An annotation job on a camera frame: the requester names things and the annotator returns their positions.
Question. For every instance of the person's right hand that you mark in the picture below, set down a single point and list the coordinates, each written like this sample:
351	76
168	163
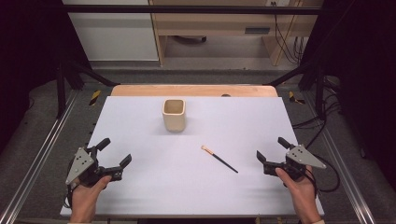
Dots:
302	193

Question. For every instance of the black curtain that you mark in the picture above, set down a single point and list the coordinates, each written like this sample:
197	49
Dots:
28	62
367	77

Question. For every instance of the person's left hand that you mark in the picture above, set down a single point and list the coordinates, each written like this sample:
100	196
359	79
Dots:
84	199

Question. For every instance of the grey desk label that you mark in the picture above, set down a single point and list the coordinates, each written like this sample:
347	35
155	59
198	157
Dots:
257	30

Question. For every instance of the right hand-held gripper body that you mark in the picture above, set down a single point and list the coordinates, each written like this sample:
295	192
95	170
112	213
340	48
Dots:
301	155

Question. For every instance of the light wooden desk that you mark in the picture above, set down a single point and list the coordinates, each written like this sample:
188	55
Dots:
211	23

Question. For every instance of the beige square cup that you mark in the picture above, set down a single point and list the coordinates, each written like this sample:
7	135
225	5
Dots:
174	121

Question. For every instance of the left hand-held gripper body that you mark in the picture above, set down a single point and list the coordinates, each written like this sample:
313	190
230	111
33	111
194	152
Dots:
81	163

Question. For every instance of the black horizontal frame bar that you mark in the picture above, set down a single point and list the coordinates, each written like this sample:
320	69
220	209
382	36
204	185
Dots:
186	9

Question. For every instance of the white cabinet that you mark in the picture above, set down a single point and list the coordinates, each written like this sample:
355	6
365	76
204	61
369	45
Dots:
115	37

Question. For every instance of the yellow black floor tape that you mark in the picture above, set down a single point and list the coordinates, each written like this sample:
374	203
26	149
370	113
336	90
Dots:
95	97
293	97

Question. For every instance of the black metal frame stand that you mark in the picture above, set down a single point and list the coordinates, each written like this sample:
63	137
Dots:
320	96
61	93

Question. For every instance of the aluminium floor rail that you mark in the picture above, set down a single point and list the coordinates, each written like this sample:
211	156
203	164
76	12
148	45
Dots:
40	155
342	161

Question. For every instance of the white table mat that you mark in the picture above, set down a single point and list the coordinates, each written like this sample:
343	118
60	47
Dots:
186	186

